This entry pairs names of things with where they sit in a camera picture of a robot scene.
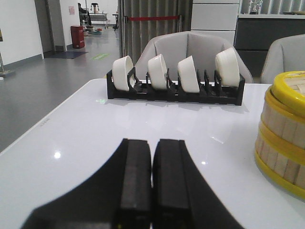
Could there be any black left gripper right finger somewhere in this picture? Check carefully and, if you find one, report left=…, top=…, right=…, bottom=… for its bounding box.
left=152, top=139, right=242, bottom=229

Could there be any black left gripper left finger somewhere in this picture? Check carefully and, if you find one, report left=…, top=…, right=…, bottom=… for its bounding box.
left=22, top=138, right=152, bottom=229

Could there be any bamboo steamer tier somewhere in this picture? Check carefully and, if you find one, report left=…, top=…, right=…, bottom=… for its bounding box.
left=261, top=88, right=305, bottom=153
left=254, top=134, right=305, bottom=199

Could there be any woven bamboo steamer lid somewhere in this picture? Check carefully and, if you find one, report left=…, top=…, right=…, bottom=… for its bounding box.
left=271, top=71, right=305, bottom=117

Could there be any black plastic bowl rack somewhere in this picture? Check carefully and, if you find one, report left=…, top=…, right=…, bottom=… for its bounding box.
left=107, top=67, right=245, bottom=106

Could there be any white ceramic bowl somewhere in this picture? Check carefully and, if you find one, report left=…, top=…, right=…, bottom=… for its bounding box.
left=177, top=56, right=200, bottom=93
left=112, top=55, right=133, bottom=91
left=148, top=54, right=167, bottom=90
left=215, top=47, right=240, bottom=87

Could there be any left grey upholstered chair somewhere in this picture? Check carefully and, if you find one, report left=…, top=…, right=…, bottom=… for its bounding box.
left=134, top=31, right=254, bottom=84

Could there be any grey upholstered chair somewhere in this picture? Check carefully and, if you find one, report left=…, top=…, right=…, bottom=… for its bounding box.
left=134, top=31, right=254, bottom=84
left=261, top=34, right=305, bottom=84

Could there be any red bin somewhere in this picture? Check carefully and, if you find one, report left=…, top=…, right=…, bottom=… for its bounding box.
left=71, top=25, right=85, bottom=49

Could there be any right grey upholstered chair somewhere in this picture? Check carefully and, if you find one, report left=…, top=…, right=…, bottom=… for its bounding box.
left=261, top=34, right=305, bottom=84

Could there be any red barrier belt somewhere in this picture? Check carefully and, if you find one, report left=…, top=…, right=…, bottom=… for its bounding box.
left=124, top=15, right=180, bottom=21

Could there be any dark counter with white top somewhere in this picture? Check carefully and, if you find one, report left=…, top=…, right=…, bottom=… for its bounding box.
left=234, top=15, right=305, bottom=77

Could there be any white cabinet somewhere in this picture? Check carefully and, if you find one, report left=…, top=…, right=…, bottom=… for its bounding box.
left=191, top=0, right=240, bottom=44

